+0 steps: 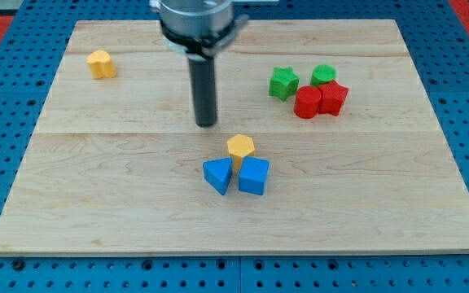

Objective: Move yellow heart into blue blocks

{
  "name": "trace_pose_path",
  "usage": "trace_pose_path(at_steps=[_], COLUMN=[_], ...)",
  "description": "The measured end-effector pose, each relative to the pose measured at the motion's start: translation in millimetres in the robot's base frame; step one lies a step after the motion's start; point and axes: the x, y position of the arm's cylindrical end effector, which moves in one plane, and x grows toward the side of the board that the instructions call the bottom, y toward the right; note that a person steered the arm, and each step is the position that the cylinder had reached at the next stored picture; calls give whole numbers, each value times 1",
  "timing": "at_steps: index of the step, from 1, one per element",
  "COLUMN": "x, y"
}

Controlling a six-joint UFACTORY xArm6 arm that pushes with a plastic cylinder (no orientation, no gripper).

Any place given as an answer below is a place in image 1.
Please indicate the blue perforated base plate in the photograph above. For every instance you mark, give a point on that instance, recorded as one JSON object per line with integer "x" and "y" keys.
{"x": 30, "y": 54}

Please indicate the blue triangle block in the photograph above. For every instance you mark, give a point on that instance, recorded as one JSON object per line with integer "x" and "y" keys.
{"x": 218, "y": 173}

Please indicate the green cylinder block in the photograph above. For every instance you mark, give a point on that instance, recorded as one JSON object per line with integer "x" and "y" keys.
{"x": 322, "y": 74}

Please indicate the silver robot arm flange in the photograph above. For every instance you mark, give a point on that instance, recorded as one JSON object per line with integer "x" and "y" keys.
{"x": 198, "y": 29}

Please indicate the green star block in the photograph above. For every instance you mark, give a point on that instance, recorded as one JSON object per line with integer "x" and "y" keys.
{"x": 283, "y": 83}

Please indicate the blue cube block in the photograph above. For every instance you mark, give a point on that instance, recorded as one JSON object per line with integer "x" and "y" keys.
{"x": 253, "y": 175}

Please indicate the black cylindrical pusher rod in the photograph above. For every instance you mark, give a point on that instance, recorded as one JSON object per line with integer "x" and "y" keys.
{"x": 203, "y": 89}

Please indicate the yellow hexagon block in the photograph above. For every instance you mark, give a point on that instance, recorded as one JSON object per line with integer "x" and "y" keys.
{"x": 239, "y": 147}

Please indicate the yellow heart block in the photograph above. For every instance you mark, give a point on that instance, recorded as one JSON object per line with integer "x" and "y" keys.
{"x": 101, "y": 65}

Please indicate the light wooden board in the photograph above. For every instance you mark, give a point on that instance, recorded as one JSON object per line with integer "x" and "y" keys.
{"x": 115, "y": 165}

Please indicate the red star block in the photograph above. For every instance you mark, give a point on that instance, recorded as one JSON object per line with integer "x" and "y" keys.
{"x": 333, "y": 96}

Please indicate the red cylinder block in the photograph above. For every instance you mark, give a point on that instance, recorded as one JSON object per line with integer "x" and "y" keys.
{"x": 307, "y": 102}

